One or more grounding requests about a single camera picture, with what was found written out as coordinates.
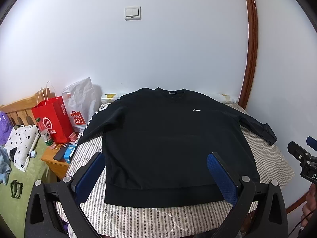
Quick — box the black sweatshirt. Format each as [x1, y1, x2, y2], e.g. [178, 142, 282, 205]
[79, 88, 277, 208]

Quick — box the person right hand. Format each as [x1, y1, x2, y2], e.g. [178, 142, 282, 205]
[301, 184, 316, 227]

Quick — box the green bed sheet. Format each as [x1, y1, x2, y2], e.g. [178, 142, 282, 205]
[0, 139, 57, 237]

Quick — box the wooden bedside table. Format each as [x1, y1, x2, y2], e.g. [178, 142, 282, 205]
[41, 144, 69, 179]

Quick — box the light blue cloth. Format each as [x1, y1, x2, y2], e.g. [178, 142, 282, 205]
[0, 146, 11, 185]

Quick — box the black smartphone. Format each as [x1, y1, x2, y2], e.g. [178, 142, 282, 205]
[53, 143, 69, 162]

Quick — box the striped quilted mattress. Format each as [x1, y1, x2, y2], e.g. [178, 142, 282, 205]
[55, 98, 296, 238]

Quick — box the blue small box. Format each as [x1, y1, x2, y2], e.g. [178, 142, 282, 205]
[63, 144, 76, 164]

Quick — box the plastic drink bottle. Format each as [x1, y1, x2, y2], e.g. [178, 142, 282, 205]
[36, 118, 56, 149]

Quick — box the pink small cup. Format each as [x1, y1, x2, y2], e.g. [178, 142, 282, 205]
[69, 132, 78, 143]

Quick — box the purple plush toy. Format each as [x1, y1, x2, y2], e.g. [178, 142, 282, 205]
[0, 111, 13, 145]

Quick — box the white yellow rolled bolster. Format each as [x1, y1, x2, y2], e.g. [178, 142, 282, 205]
[101, 93, 238, 104]

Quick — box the red paper shopping bag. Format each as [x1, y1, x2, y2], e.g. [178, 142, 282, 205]
[31, 81, 74, 143]

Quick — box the wooden headboard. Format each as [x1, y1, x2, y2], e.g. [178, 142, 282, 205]
[1, 88, 55, 126]

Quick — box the white plastic shopping bag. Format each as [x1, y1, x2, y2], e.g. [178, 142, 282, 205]
[62, 77, 100, 132]

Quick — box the black strap on bed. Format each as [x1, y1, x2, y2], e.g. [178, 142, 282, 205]
[10, 179, 24, 199]

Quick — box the brown wooden door frame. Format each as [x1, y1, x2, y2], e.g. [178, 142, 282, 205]
[238, 0, 258, 109]

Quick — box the white wall light switch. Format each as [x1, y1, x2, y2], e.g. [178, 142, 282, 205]
[124, 6, 141, 20]

